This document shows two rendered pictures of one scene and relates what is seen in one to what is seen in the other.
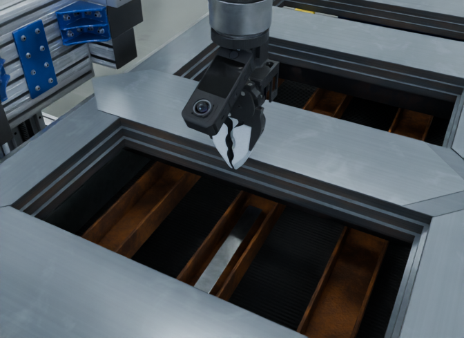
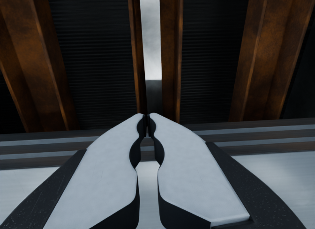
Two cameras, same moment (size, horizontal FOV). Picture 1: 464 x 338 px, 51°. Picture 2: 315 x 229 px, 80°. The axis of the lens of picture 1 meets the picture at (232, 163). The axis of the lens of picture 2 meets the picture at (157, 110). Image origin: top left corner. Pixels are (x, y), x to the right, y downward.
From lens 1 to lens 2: 0.60 m
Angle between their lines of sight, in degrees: 27
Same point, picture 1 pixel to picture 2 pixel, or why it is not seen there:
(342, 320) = (29, 53)
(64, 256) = not seen: outside the picture
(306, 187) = (73, 151)
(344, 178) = (29, 182)
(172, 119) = (296, 173)
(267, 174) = not seen: hidden behind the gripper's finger
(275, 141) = (147, 197)
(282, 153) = not seen: hidden behind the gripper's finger
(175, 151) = (267, 133)
